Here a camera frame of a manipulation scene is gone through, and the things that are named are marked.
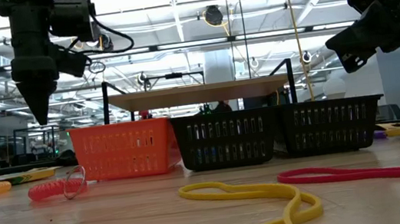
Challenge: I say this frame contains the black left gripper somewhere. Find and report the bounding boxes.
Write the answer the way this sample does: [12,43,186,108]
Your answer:
[8,51,68,130]

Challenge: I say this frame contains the book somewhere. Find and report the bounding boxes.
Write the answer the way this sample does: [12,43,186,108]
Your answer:
[0,164,63,189]

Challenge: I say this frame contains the black plastic slotted basket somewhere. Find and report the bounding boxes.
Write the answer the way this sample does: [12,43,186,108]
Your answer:
[268,91,391,163]
[168,103,289,176]

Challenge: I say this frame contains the red spiral coil keychain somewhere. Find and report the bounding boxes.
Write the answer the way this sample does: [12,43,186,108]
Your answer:
[25,163,91,206]

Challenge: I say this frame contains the purple spiral coil keychain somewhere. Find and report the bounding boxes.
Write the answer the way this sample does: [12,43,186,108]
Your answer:
[372,129,388,142]

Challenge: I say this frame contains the orange plastic slotted basket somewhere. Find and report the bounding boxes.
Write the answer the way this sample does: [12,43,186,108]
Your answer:
[67,114,184,186]

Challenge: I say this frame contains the white bulb desk lamp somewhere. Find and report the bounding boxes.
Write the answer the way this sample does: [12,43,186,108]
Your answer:
[320,76,349,101]

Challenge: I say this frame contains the grey office chair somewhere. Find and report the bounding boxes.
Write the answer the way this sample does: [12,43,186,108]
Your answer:
[376,102,400,123]

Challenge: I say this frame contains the red rubber band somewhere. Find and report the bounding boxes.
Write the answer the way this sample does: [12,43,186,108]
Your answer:
[276,155,400,207]

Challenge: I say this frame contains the person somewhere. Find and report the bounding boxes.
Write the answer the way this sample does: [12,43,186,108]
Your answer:
[212,99,233,114]

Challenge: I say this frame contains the wooden shelf riser black legs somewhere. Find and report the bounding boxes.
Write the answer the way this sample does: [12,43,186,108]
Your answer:
[98,56,299,130]

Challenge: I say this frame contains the yellow rubber band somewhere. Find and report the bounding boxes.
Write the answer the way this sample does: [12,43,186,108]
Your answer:
[177,166,326,224]

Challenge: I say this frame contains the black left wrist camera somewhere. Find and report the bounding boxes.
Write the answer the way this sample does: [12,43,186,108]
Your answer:
[54,41,94,82]

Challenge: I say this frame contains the yellow hanging cable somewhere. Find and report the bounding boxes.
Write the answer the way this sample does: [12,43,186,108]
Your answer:
[283,0,316,104]

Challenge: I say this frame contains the black ceiling cord reel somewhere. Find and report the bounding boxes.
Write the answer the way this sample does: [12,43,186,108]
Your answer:
[203,3,226,28]
[98,30,115,52]

